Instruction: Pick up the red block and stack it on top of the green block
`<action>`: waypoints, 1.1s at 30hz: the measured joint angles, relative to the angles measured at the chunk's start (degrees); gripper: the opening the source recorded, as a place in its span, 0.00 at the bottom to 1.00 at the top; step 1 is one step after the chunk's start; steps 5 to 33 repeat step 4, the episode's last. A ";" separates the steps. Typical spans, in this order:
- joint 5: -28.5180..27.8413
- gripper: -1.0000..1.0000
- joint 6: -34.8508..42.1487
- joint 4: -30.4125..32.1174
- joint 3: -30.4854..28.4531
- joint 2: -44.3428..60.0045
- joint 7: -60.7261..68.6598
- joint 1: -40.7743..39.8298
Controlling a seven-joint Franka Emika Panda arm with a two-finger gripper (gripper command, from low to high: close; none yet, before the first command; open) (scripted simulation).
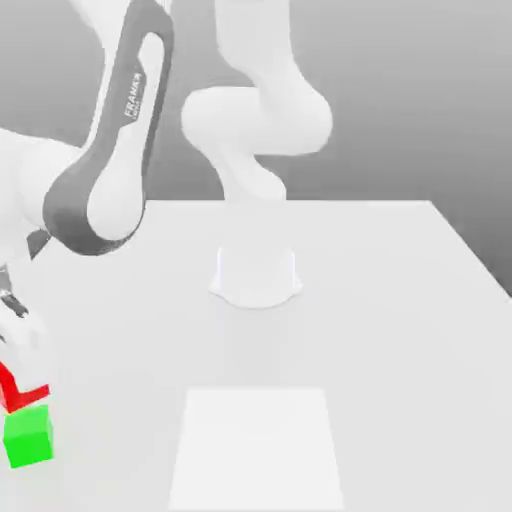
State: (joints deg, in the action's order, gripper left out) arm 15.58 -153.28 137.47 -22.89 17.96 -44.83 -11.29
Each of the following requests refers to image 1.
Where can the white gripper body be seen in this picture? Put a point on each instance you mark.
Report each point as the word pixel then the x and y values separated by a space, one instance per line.
pixel 22 332

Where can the small red cube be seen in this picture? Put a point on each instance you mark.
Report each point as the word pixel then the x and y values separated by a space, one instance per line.
pixel 12 396

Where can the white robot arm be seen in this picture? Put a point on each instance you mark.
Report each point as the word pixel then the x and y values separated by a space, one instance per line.
pixel 120 168

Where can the small green cube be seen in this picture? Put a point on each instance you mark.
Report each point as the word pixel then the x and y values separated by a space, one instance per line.
pixel 28 440

